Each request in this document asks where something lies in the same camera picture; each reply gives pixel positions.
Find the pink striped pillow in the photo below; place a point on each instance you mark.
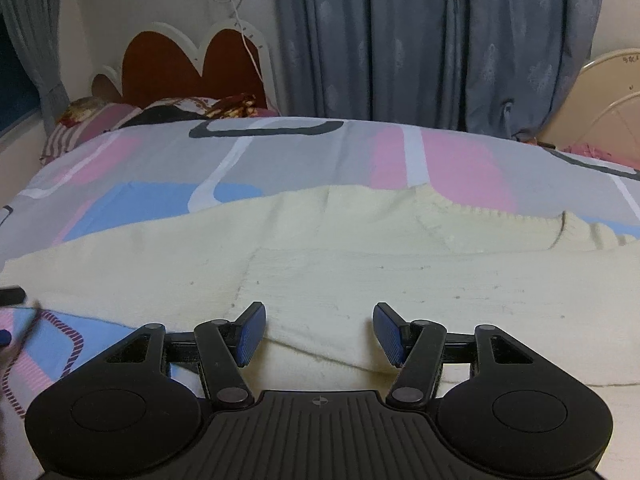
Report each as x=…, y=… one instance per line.
x=85, y=127

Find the golden brown patterned cloth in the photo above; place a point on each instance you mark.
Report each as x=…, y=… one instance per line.
x=82, y=109

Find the patterned grey pink bedsheet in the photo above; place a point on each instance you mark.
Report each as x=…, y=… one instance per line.
x=310, y=160

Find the dark red patterned cloth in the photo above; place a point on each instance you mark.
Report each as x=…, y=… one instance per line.
x=235, y=104

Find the black cloth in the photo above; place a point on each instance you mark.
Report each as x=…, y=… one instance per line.
x=160, y=116

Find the cream arched headboard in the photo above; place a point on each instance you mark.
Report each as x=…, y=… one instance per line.
x=595, y=100

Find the brown white-edged headboard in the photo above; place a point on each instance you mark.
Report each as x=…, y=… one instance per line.
x=165, y=65

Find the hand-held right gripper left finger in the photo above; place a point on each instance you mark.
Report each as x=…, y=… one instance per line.
x=251, y=332

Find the white fluffy towel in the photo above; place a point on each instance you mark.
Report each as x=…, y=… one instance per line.
x=320, y=260

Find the blue-grey curtain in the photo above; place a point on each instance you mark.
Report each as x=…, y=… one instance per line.
x=35, y=35
x=380, y=40

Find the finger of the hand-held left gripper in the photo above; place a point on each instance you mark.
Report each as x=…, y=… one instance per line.
x=11, y=294
x=4, y=337

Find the dark window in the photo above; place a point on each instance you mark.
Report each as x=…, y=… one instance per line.
x=17, y=85

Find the pink bedding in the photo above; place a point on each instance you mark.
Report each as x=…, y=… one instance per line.
x=595, y=152

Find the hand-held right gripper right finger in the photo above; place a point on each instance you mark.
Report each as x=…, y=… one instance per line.
x=387, y=332

